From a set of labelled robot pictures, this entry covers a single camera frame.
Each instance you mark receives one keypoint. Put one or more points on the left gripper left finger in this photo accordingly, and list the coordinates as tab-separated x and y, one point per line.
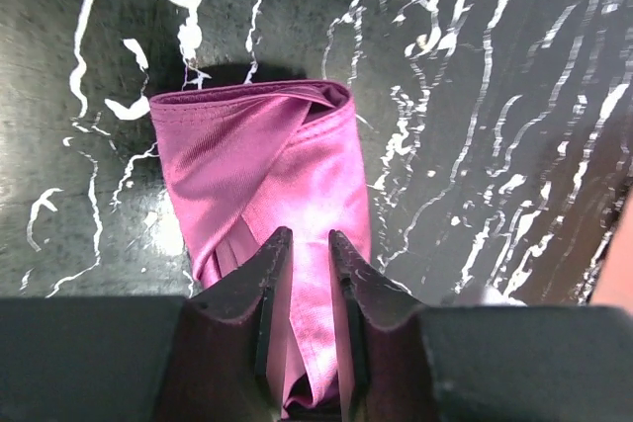
259	291

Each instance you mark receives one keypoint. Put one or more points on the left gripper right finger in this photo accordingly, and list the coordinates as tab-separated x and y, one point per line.
379	352

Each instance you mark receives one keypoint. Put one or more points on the magenta cloth napkin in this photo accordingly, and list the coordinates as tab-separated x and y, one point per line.
241	161

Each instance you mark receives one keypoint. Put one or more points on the pink compartment tray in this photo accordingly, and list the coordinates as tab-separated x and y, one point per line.
614	283

